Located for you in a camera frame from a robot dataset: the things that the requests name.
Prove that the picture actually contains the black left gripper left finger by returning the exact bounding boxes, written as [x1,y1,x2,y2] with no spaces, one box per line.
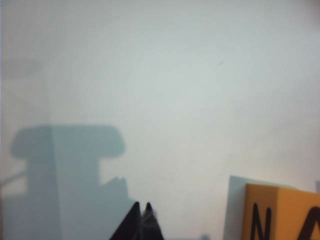
[109,201,141,240]

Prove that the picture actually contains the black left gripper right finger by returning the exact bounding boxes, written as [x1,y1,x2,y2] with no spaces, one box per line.
[139,202,165,240]

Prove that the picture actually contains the yellow foam block letter A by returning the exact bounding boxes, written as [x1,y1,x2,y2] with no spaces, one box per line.
[241,183,320,240]

